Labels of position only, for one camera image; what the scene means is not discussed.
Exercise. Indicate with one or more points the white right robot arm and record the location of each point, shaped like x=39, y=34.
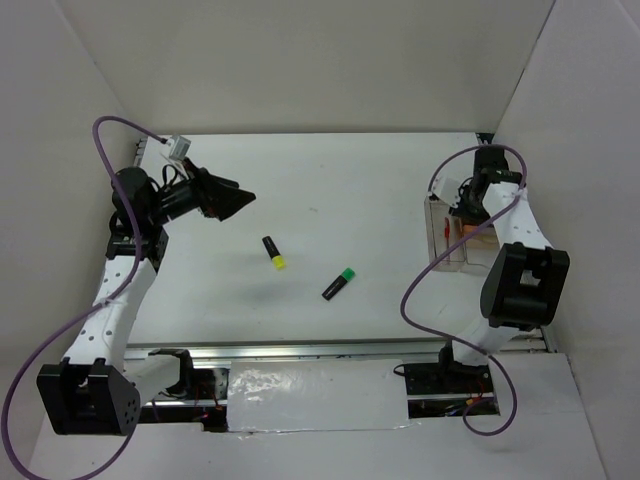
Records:
x=522, y=289

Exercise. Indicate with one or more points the white foil sheet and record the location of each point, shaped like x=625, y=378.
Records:
x=319, y=395

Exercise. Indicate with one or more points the red gel pen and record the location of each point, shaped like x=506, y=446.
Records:
x=447, y=234

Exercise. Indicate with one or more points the black yellow-capped highlighter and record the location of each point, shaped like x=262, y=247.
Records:
x=274, y=253

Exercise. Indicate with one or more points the clear compartment organizer box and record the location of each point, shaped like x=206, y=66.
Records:
x=474, y=257

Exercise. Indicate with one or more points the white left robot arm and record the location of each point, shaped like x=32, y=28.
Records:
x=91, y=391

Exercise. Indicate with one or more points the black green-capped highlighter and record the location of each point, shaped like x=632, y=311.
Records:
x=338, y=283

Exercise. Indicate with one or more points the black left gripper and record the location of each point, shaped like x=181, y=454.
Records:
x=216, y=197

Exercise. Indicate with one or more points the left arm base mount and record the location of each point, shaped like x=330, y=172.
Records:
x=173, y=389

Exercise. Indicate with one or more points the aluminium front rail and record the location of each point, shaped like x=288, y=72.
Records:
x=265, y=351

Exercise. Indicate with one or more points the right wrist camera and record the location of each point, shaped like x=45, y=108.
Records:
x=446, y=190

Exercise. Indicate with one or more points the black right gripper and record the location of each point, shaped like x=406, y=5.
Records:
x=463, y=213

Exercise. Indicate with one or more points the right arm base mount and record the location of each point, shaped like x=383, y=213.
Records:
x=445, y=388

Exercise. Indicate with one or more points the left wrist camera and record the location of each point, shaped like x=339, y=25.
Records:
x=178, y=148

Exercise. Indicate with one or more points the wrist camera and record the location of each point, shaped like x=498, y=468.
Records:
x=446, y=190
x=178, y=148

